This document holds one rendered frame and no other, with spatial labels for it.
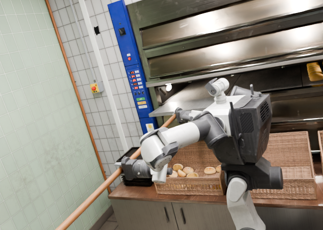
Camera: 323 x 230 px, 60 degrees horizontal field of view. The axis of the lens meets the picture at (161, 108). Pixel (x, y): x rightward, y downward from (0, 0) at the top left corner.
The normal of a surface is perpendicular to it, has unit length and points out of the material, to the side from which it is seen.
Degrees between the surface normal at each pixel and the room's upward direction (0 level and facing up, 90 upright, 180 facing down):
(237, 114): 90
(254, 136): 90
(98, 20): 90
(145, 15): 90
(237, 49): 70
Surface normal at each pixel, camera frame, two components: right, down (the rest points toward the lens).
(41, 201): 0.89, -0.11
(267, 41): -0.46, -0.01
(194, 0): -0.39, 0.33
